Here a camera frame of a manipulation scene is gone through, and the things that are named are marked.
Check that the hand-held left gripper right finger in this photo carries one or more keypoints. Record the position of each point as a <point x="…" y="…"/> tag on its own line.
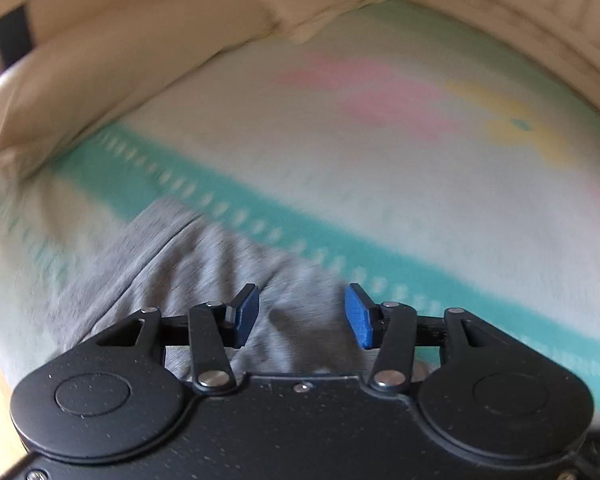
<point x="360" y="317"/>

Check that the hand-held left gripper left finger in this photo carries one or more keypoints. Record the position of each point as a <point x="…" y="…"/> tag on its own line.
<point x="245" y="317"/>

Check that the grey pants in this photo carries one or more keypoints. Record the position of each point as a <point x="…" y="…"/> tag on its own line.
<point x="190" y="265"/>

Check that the flower print blanket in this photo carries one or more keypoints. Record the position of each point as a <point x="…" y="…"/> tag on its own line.
<point x="380" y="200"/>

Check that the long cream pillow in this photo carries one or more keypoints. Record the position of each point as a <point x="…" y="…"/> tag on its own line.
<point x="105" y="75"/>

